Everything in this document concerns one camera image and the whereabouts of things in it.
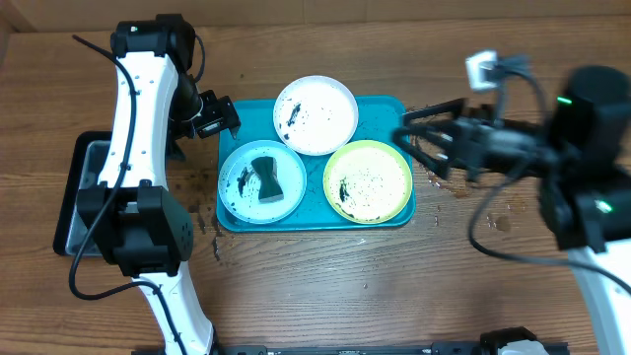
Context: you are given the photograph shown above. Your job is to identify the black water basin tray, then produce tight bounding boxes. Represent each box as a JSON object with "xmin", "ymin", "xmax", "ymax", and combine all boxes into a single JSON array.
[{"xmin": 52, "ymin": 131, "xmax": 111, "ymax": 256}]

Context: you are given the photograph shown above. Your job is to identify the white plate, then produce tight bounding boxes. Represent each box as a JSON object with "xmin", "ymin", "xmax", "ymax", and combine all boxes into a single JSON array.
[{"xmin": 272, "ymin": 75, "xmax": 359, "ymax": 156}]

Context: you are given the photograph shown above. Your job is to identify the light blue plate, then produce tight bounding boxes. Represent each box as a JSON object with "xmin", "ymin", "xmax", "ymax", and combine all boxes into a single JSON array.
[{"xmin": 218, "ymin": 140, "xmax": 307, "ymax": 225}]

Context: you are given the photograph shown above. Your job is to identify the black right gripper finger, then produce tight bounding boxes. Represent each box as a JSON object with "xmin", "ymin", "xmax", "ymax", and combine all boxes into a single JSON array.
[
  {"xmin": 391, "ymin": 125, "xmax": 452, "ymax": 179},
  {"xmin": 402, "ymin": 98, "xmax": 467, "ymax": 129}
]

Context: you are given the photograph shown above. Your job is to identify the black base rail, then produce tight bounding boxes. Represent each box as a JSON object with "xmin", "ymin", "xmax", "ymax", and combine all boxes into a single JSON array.
[{"xmin": 131, "ymin": 325, "xmax": 571, "ymax": 355}]

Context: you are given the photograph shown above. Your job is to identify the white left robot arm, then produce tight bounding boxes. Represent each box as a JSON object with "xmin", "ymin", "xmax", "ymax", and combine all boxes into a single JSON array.
[{"xmin": 68, "ymin": 14, "xmax": 241, "ymax": 354}]

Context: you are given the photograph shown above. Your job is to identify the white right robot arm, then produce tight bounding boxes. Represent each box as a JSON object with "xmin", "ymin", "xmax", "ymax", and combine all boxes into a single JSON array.
[{"xmin": 392, "ymin": 65, "xmax": 630, "ymax": 354}]

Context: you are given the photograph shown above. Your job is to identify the blue plastic tray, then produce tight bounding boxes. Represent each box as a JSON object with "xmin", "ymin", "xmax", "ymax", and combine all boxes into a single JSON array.
[{"xmin": 216, "ymin": 96, "xmax": 405, "ymax": 233}]

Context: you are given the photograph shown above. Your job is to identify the green scrubbing sponge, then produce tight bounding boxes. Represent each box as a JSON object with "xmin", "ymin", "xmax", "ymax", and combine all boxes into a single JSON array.
[{"xmin": 251, "ymin": 156, "xmax": 284, "ymax": 203}]

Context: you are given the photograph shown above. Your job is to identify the yellow-green dirty plate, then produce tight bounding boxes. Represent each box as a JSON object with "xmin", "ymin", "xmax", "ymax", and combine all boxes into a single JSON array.
[{"xmin": 322, "ymin": 140, "xmax": 413, "ymax": 225}]

